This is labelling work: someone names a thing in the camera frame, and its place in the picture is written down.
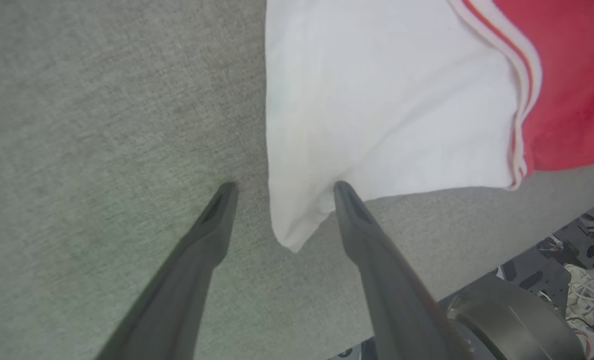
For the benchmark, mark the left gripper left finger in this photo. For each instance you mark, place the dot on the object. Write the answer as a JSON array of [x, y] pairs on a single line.
[[177, 300]]

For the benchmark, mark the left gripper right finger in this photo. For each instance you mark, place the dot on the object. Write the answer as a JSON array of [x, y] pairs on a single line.
[[391, 300]]

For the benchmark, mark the red and white jersey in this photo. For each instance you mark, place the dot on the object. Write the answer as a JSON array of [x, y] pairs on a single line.
[[376, 100]]

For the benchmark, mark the dark perforated metal plate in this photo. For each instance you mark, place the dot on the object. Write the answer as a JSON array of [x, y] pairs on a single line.
[[551, 260]]

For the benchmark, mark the grey fabric sofa cushion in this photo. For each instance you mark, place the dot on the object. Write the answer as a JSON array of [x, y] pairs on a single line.
[[77, 125]]

